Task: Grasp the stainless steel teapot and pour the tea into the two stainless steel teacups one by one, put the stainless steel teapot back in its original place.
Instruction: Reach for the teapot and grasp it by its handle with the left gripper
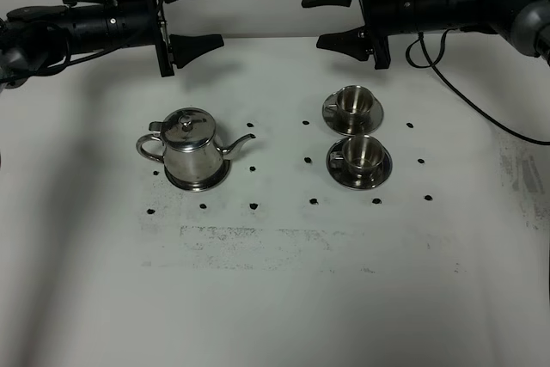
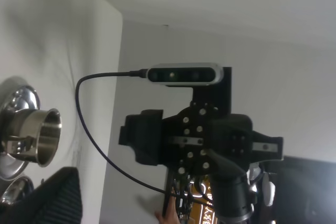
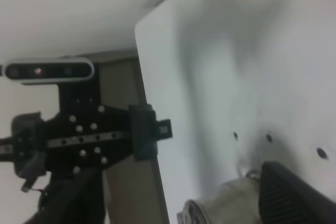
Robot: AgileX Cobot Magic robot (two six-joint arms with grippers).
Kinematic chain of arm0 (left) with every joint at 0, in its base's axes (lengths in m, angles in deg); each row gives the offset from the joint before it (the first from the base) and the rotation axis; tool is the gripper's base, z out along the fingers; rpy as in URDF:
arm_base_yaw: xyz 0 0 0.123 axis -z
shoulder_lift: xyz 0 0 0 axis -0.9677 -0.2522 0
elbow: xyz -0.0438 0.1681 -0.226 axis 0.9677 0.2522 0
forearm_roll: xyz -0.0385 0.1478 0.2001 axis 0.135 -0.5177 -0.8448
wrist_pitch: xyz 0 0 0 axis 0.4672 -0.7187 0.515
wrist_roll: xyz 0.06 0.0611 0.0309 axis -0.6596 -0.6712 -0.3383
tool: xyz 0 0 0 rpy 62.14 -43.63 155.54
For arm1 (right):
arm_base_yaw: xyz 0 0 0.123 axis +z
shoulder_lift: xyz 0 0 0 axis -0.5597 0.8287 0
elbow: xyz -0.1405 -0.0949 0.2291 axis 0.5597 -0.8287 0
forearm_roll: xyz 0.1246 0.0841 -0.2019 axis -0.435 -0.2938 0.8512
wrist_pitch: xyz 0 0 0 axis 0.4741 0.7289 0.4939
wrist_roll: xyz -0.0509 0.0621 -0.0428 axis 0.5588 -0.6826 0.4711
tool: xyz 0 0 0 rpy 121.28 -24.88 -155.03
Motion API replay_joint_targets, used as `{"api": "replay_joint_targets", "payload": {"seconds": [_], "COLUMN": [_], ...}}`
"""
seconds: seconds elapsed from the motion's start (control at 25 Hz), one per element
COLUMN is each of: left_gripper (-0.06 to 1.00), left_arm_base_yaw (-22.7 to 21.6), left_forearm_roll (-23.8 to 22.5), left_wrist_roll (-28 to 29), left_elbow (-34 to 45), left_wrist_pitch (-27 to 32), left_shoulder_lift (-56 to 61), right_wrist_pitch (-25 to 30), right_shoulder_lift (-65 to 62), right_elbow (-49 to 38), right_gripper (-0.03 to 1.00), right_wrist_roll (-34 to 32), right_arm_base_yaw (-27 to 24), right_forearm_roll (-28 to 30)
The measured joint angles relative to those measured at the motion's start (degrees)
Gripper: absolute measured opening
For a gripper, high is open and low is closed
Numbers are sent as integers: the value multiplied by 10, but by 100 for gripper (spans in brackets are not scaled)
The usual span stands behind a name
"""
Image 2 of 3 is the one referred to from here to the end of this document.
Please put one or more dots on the far stainless steel teacup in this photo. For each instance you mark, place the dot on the far stainless steel teacup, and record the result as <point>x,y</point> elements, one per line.
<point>41,135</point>

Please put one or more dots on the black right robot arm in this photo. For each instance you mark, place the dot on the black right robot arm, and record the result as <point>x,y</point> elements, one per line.
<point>232,200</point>

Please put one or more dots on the near stainless steel saucer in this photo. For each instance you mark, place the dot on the near stainless steel saucer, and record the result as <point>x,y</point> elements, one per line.
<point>16,190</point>

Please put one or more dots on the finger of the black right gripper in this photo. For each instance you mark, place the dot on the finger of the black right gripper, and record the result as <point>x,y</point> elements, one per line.
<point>266,148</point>
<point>143,132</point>

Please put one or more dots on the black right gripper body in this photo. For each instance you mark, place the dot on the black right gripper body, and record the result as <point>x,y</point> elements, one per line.
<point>205,140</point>

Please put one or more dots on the stainless steel saucer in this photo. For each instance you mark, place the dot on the stainless steel saucer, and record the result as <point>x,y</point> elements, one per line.
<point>13,100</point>
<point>16,190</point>

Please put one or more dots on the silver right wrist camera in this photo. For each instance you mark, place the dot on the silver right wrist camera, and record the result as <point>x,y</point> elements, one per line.
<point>185,74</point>

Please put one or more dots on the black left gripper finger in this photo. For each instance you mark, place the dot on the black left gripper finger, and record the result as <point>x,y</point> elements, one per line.
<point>57,200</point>

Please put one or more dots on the far stainless steel saucer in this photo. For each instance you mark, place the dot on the far stainless steel saucer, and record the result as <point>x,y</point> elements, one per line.
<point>13,100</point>

